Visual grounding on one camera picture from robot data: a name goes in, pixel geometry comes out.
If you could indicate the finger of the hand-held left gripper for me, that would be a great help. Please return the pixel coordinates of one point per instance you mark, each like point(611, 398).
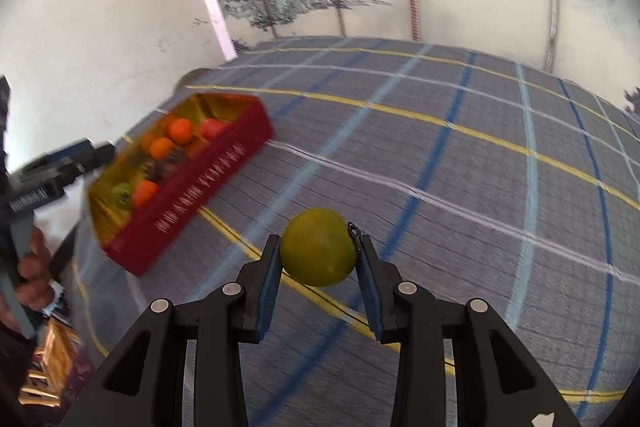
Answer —
point(82, 152)
point(67, 176)

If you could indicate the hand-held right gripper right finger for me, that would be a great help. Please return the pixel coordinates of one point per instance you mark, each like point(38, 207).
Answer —
point(370, 287)

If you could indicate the person's left hand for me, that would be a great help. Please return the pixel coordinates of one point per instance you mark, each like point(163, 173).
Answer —
point(35, 274)

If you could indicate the red round fruit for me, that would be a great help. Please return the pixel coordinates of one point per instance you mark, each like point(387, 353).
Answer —
point(215, 129)

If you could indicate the wooden furniture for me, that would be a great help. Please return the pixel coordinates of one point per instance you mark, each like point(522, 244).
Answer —
point(52, 357)

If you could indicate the red gift box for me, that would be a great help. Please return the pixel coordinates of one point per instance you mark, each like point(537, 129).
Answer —
point(200, 192)

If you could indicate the small orange fruit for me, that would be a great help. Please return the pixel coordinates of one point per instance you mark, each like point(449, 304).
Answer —
point(161, 148)
point(145, 193)
point(180, 130)

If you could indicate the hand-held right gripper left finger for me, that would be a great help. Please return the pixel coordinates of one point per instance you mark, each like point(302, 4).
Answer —
point(267, 287)

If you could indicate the large brown wrinkled fruit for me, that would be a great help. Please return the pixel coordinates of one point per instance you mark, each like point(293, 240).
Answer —
point(169, 164)

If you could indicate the grey plaid blanket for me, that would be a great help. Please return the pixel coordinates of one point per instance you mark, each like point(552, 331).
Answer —
point(450, 207)

